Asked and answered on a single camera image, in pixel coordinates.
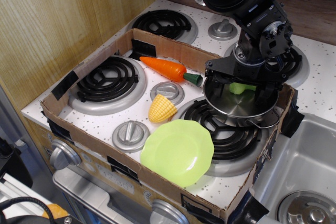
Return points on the yellow toy corn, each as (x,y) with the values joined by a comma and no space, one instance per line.
(161,109)

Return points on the silver sink drain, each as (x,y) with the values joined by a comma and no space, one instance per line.
(306,207)

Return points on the orange toy carrot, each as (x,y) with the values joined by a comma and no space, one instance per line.
(173,71)

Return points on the front right black burner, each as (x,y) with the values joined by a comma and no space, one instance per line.
(236,149)

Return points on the front left black burner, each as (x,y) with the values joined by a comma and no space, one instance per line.
(113,86)

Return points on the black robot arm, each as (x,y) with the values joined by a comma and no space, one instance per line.
(265,34)

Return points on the green toy broccoli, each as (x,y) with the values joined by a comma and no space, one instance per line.
(239,88)

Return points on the green plastic plate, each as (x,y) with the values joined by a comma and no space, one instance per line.
(180,151)

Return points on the silver back stove knob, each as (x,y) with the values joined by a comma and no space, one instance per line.
(222,31)

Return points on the silver oven knob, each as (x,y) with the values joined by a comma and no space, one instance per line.
(63,155)
(165,213)

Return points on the silver stove knob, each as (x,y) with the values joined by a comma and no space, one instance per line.
(171,90)
(222,31)
(130,136)

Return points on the silver sink basin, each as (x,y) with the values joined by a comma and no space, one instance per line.
(306,161)

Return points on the right silver oven knob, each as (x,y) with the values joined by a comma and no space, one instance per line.
(165,213)

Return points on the silver front stove knob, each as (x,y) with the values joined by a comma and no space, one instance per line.
(130,136)

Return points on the silver oven door handle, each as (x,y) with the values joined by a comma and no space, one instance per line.
(97,202)

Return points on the black device at left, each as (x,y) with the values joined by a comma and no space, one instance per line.
(12,164)

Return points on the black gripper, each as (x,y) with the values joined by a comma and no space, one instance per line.
(224,71)

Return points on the silver centre stove knob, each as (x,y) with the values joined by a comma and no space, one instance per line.
(171,90)

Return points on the brown cardboard fence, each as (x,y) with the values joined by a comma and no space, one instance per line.
(197,208)

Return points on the left silver oven knob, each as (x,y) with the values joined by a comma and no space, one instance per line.
(63,155)

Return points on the orange object at bottom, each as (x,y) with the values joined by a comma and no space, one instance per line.
(57,211)

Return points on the stainless steel pan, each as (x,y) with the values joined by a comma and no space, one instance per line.
(241,110)

